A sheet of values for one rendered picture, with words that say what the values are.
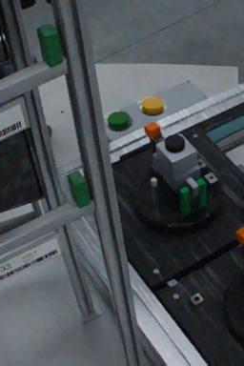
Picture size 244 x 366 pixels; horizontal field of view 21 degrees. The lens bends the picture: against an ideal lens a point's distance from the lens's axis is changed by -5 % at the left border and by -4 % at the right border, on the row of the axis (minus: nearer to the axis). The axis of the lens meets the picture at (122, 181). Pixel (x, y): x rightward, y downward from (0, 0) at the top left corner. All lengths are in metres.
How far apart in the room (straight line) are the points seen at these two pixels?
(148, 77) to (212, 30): 1.69
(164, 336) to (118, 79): 0.70
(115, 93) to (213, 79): 0.22
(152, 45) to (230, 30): 0.39
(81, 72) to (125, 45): 2.54
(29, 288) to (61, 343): 0.13
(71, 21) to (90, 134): 0.12
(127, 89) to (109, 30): 1.76
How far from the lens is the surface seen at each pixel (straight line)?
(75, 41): 0.48
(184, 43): 3.03
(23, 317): 1.08
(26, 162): 0.60
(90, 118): 0.54
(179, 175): 0.96
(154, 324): 0.93
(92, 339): 1.03
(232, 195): 1.05
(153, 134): 1.00
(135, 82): 1.44
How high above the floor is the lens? 1.76
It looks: 47 degrees down
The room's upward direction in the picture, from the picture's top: 9 degrees counter-clockwise
